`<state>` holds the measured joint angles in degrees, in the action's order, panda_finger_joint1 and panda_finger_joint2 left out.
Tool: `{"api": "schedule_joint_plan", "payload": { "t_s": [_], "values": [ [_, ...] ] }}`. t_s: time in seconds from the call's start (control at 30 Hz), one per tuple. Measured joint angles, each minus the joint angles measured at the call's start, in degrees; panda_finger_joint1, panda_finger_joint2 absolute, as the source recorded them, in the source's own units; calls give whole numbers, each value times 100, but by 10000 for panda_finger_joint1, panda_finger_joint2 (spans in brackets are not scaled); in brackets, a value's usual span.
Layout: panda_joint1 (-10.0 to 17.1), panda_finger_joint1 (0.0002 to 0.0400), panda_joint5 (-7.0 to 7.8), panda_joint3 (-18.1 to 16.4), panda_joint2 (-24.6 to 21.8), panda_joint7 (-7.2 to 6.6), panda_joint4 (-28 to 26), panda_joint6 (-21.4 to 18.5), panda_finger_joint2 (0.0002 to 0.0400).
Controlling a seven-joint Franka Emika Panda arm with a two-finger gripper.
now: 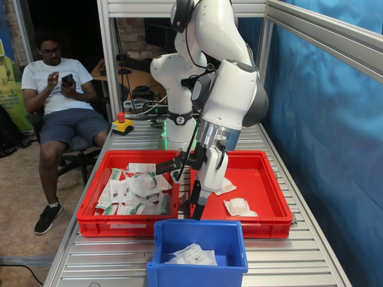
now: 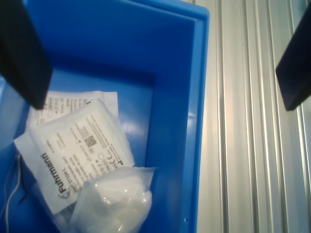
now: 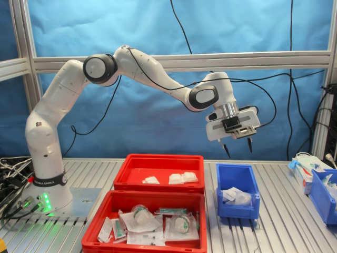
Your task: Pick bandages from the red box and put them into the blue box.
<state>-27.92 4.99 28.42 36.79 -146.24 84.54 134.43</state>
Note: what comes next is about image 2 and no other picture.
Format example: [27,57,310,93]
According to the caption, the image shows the blue plastic bin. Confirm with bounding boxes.
[0,0,211,233]

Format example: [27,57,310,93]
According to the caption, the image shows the thin white wire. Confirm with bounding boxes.
[3,156,22,230]

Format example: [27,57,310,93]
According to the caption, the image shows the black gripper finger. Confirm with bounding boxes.
[0,0,53,109]
[276,3,311,112]

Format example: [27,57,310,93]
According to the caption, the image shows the white bandage packet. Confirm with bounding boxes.
[70,166,160,233]
[14,98,136,216]
[31,90,119,127]

